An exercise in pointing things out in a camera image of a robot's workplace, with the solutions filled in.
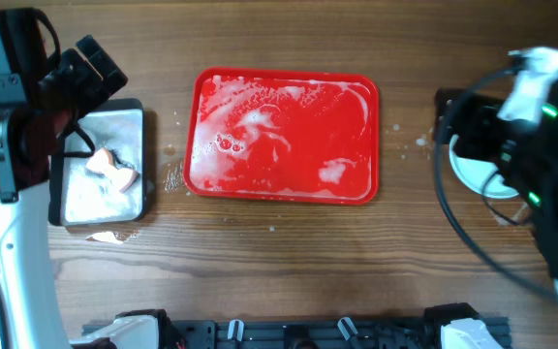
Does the light blue plate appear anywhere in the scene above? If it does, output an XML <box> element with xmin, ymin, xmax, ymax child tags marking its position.
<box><xmin>449</xmin><ymin>135</ymin><xmax>518</xmax><ymax>200</ymax></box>

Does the pink sponge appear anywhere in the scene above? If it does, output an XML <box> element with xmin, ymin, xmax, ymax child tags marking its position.
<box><xmin>85</xmin><ymin>148</ymin><xmax>139</xmax><ymax>193</ymax></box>

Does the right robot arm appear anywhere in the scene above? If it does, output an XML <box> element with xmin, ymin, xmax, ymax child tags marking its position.
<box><xmin>433</xmin><ymin>72</ymin><xmax>558</xmax><ymax>302</ymax></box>

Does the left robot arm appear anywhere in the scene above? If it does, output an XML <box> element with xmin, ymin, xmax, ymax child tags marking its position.
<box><xmin>0</xmin><ymin>8</ymin><xmax>171</xmax><ymax>348</ymax></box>

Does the black foil-lined tray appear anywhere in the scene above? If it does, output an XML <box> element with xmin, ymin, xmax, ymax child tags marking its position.
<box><xmin>47</xmin><ymin>98</ymin><xmax>147</xmax><ymax>227</ymax></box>

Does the red plastic tray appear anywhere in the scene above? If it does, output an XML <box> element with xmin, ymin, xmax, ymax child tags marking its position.
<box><xmin>182</xmin><ymin>67</ymin><xmax>381</xmax><ymax>206</ymax></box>

